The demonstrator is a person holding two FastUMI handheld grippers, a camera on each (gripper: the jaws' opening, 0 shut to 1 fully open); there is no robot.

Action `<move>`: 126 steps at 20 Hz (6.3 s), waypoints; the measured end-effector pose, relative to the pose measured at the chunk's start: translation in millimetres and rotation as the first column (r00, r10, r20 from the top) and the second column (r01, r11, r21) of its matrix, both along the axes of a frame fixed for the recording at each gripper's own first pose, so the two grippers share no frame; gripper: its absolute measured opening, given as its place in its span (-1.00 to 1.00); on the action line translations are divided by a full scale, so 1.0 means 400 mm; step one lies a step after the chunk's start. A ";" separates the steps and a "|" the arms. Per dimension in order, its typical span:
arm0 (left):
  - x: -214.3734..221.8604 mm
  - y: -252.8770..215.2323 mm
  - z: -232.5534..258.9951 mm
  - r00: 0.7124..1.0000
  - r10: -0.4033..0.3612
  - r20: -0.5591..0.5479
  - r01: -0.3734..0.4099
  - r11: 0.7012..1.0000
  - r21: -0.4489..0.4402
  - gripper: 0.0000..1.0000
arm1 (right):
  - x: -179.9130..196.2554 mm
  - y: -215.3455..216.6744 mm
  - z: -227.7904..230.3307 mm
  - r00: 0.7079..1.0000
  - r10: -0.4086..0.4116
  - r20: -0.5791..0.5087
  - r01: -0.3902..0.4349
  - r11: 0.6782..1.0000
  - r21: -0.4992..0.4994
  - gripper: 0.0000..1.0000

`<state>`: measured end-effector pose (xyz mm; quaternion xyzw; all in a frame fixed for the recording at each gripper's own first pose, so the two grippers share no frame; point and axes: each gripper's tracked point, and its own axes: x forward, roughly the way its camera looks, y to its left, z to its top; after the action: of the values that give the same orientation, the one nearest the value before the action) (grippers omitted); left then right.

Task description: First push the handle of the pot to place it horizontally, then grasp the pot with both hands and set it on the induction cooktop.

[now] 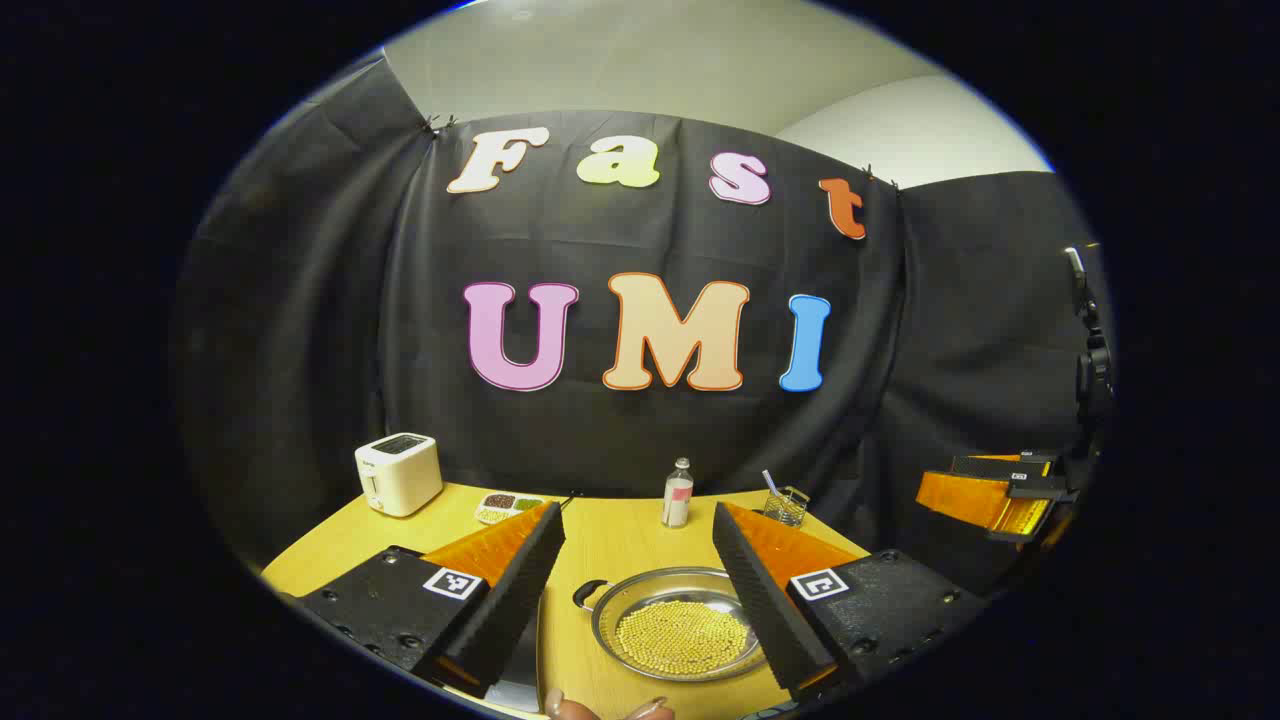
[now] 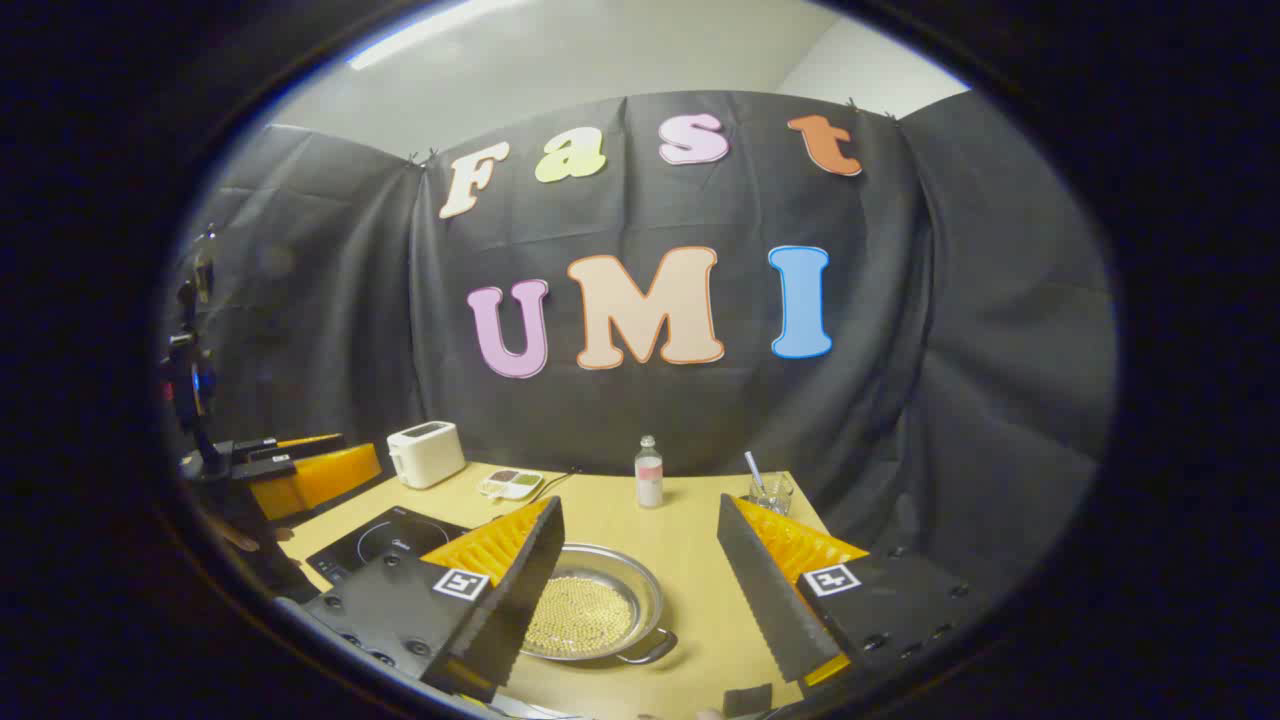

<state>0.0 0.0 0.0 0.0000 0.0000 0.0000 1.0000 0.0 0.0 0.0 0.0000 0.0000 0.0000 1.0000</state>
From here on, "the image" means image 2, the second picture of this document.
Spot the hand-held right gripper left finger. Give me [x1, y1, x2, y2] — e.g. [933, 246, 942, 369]
[300, 497, 566, 703]

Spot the pile of yellow soybeans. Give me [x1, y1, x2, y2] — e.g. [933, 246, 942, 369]
[524, 575, 635, 658]

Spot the small bottle with pink label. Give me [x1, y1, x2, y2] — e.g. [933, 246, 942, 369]
[635, 435, 664, 509]

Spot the black power cable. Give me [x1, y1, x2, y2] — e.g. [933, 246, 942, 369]
[530, 466, 583, 501]

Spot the white divided dish of beans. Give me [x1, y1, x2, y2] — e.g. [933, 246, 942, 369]
[478, 468, 545, 501]

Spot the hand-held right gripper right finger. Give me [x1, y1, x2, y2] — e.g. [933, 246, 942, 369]
[717, 493, 986, 691]

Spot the clear glass cup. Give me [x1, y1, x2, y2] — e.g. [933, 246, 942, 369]
[748, 473, 795, 516]

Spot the white toaster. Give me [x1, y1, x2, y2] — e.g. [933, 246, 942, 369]
[387, 421, 467, 490]

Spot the steel pot with black handle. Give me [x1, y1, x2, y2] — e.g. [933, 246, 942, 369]
[520, 543, 679, 666]

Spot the black induction cooktop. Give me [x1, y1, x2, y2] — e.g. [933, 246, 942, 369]
[305, 505, 471, 586]

